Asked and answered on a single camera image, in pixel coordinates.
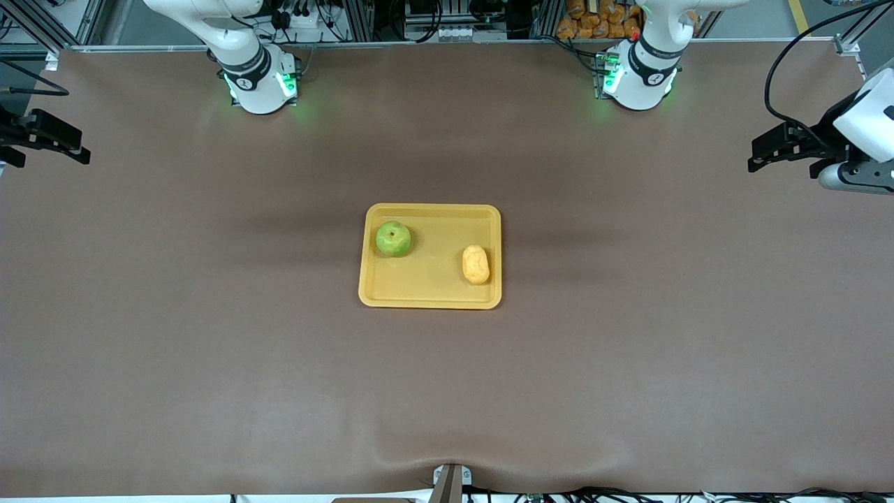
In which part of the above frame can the yellow potato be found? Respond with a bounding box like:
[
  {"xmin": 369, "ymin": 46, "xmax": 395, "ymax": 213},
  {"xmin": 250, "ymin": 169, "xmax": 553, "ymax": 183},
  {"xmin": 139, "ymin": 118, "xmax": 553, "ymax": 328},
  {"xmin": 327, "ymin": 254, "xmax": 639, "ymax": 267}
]
[{"xmin": 462, "ymin": 245, "xmax": 492, "ymax": 285}]

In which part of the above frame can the green apple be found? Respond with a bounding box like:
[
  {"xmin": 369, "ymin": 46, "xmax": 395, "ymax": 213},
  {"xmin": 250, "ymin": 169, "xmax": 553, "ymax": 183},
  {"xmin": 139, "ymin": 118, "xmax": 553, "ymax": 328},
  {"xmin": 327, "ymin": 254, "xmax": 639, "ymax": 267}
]
[{"xmin": 376, "ymin": 220, "xmax": 413, "ymax": 258}]

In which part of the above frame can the yellow plastic tray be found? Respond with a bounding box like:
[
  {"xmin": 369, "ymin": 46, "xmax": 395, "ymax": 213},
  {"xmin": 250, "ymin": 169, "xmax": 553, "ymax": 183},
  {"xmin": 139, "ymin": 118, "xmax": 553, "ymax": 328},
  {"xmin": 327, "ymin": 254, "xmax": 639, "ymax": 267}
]
[{"xmin": 358, "ymin": 203, "xmax": 503, "ymax": 310}]

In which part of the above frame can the orange snack packet pile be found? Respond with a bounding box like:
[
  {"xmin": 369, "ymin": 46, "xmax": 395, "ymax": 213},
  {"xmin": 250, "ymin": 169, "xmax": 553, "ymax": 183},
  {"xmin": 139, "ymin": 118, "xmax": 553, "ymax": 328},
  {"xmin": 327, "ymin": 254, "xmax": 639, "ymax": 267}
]
[{"xmin": 557, "ymin": 0, "xmax": 645, "ymax": 41}]

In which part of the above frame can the white power strip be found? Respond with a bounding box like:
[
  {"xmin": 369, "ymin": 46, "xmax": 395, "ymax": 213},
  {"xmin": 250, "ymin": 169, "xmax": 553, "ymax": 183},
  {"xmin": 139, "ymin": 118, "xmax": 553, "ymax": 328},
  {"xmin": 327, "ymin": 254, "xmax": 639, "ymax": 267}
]
[{"xmin": 274, "ymin": 7, "xmax": 330, "ymax": 30}]

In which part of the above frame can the brown table mat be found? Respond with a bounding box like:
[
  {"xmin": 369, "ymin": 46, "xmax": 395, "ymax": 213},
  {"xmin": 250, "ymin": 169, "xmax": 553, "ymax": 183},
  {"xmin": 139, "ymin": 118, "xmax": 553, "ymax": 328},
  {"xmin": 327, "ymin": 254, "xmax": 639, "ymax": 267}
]
[{"xmin": 0, "ymin": 39, "xmax": 894, "ymax": 498}]

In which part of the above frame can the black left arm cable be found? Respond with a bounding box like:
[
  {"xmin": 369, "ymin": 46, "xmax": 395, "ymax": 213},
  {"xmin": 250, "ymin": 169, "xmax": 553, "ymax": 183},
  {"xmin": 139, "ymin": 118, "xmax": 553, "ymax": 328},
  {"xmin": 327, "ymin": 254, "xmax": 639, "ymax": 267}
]
[{"xmin": 764, "ymin": 0, "xmax": 894, "ymax": 149}]

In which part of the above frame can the metal table clamp bracket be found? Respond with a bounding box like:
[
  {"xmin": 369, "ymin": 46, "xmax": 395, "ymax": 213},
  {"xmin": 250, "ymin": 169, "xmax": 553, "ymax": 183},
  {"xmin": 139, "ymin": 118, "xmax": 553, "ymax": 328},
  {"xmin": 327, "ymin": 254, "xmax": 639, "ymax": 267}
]
[{"xmin": 432, "ymin": 463, "xmax": 473, "ymax": 503}]

